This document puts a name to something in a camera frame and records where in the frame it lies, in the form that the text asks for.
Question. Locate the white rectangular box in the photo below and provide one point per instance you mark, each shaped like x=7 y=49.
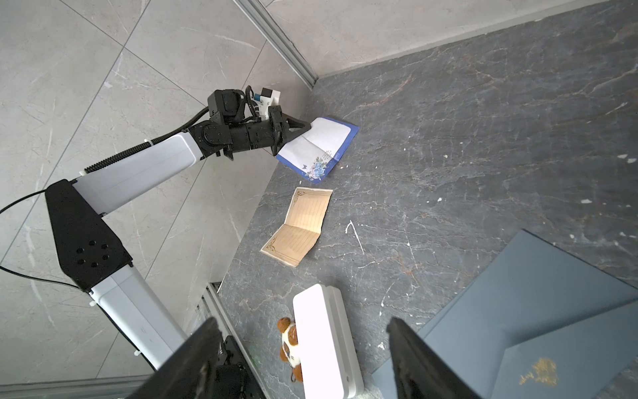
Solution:
x=330 y=368

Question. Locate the grey envelope under pink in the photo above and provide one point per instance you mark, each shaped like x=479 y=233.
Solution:
x=530 y=289

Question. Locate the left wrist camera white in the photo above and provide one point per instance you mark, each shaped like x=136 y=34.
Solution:
x=263 y=100

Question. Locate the brown white dog plush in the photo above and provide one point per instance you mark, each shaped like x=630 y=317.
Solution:
x=289 y=350

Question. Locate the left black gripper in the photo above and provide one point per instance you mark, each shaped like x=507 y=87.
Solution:
x=273 y=133

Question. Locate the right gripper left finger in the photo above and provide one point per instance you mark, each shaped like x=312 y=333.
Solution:
x=191 y=371

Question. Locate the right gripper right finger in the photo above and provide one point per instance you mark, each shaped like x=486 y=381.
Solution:
x=418 y=371

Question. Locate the grey envelope gold rose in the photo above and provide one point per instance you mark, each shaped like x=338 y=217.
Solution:
x=576 y=361

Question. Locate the white blue bordered letter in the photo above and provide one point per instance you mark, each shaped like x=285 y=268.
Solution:
x=315 y=153

